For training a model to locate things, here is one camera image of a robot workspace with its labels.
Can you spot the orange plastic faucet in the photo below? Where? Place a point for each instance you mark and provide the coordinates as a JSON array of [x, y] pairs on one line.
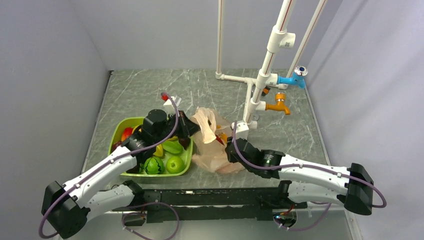
[[279, 105]]

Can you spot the dark red fake apple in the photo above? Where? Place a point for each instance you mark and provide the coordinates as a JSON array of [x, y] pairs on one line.
[[114, 146]]

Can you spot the blue plastic faucet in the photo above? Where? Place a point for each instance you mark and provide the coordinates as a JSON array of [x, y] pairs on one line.
[[297, 78]]

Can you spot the dark maroon fake fig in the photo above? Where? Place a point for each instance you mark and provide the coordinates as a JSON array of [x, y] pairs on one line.
[[184, 142]]

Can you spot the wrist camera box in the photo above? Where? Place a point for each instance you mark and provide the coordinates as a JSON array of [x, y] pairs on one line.
[[169, 102], [240, 130]]

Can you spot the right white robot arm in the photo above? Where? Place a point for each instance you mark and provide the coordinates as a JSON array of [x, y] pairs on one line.
[[304, 181]]

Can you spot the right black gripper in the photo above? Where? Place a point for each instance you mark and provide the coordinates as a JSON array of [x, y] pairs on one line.
[[231, 157]]

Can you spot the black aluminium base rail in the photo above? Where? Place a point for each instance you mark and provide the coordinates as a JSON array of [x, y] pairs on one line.
[[198, 204]]

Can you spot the translucent orange plastic bag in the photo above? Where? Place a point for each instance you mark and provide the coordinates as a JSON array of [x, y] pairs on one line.
[[210, 154]]

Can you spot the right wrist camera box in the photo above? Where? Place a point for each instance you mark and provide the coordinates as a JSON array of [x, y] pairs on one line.
[[240, 130]]

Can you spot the bright green fake apple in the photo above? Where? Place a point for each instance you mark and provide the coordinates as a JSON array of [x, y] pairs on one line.
[[175, 165]]

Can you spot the red orange fake peach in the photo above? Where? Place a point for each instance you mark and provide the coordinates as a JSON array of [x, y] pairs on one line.
[[127, 133]]

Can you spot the yellow fake starfruit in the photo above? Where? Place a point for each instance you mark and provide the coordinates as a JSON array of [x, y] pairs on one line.
[[159, 151]]

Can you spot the green fake starfruit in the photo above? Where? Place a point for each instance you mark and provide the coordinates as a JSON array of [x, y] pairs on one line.
[[173, 147]]

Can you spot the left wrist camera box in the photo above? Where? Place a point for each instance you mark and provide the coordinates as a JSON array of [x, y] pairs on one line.
[[169, 102]]

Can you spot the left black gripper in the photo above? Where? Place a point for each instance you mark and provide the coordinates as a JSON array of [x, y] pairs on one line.
[[187, 127]]

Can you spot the fake red cherry bunch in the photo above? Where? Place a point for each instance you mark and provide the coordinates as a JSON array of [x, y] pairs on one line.
[[219, 140]]

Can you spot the small fake watermelon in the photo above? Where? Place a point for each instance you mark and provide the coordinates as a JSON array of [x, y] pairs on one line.
[[154, 166]]

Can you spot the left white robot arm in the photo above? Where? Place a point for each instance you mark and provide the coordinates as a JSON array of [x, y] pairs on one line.
[[67, 207]]

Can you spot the green plastic fruit bin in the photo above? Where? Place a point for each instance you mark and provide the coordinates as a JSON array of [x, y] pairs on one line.
[[186, 155]]

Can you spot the white PVC pipe frame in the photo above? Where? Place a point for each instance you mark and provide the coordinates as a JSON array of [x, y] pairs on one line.
[[279, 38]]

